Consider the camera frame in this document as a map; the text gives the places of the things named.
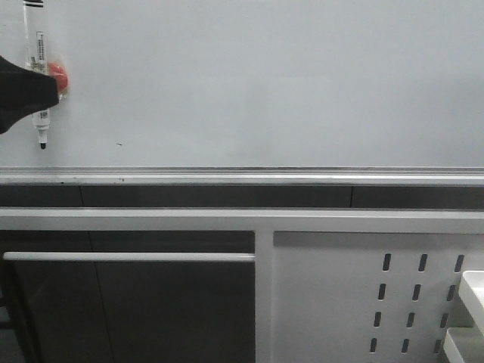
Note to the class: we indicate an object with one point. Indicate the white lower plastic tray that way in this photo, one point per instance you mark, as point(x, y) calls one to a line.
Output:
point(463, 345)

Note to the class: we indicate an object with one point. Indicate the white upper plastic tray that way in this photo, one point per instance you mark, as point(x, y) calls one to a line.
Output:
point(471, 294)

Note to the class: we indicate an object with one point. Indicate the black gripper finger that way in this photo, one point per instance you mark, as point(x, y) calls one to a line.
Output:
point(24, 92)

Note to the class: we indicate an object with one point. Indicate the white metal stand frame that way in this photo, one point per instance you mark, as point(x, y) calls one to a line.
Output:
point(326, 285)

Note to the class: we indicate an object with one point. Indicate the white plastic tray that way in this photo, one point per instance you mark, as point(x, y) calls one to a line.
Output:
point(463, 345)
point(471, 294)

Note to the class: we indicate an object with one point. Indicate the red round magnet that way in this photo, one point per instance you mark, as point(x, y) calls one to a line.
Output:
point(59, 73)

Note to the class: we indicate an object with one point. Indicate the large whiteboard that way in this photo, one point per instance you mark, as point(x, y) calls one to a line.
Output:
point(266, 92)

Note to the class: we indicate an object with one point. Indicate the white horizontal rod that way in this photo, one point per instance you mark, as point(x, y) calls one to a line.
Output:
point(127, 257)

